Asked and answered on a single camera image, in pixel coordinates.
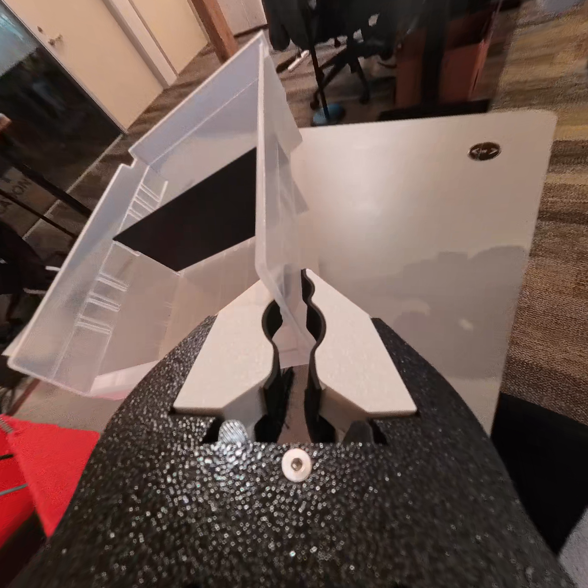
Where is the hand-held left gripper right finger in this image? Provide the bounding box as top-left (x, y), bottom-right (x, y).
top-left (301, 269), bottom-right (419, 444)

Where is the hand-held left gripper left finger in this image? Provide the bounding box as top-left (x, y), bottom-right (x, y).
top-left (174, 276), bottom-right (295, 444)

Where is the red plastic bin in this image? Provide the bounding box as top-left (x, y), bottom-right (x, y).
top-left (0, 413), bottom-right (102, 538)

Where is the clear plastic bin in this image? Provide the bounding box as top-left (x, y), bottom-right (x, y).
top-left (7, 30), bottom-right (318, 398)

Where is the cardboard box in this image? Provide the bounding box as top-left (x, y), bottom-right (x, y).
top-left (0, 168), bottom-right (56, 230)

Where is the black office chair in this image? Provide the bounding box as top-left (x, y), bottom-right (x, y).
top-left (269, 0), bottom-right (414, 126)

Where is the white door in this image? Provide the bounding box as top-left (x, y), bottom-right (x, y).
top-left (131, 0), bottom-right (209, 81)
top-left (9, 0), bottom-right (180, 134)

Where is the black jacket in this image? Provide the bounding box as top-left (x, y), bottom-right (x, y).
top-left (266, 0), bottom-right (322, 51)

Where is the wooden post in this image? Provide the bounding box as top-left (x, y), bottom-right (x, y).
top-left (190, 0), bottom-right (239, 62)

